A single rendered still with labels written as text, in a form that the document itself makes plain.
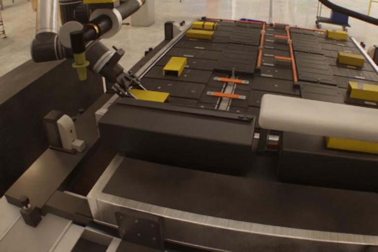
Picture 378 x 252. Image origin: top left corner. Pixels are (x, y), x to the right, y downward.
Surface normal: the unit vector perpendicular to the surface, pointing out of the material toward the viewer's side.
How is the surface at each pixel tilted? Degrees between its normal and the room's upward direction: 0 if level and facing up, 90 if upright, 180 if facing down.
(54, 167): 0
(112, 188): 0
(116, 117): 0
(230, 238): 90
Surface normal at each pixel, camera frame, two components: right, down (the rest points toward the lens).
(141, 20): -0.26, 0.48
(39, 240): 0.00, -0.87
